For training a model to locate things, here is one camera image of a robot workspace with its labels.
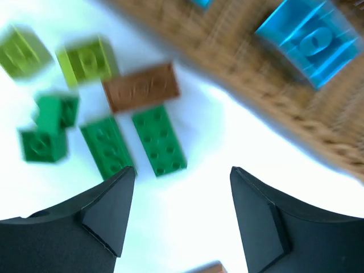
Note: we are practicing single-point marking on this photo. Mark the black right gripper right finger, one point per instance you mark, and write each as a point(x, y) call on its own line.
point(280, 233)

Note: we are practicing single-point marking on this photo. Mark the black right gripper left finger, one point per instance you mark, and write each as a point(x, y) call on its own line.
point(82, 234)

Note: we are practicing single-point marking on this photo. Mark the green long lego brick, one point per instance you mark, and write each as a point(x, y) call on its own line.
point(107, 146)

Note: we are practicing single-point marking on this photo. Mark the green lego plate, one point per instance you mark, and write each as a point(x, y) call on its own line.
point(159, 141)

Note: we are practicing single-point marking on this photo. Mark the cyan patterned round lego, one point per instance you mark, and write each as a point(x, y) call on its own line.
point(314, 36)

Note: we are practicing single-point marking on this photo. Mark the cyan long lego brick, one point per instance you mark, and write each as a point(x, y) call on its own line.
point(202, 4)

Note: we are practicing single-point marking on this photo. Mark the brown lego brick lone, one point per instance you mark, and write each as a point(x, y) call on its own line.
point(211, 267)

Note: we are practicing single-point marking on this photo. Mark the green square lego brick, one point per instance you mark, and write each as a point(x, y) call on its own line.
point(43, 147)

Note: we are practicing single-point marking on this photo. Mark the small dark green lego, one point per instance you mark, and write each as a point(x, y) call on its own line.
point(56, 112)

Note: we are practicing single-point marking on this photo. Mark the brown lego brick near basket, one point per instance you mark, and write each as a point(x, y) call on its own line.
point(149, 86)

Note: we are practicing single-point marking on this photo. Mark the lime sloped lego brick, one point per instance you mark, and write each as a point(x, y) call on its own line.
point(87, 60)

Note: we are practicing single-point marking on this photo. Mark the lime square lego brick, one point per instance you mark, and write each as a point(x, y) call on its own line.
point(23, 54)

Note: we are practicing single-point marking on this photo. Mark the brown wicker divided basket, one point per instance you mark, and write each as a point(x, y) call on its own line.
point(220, 40)

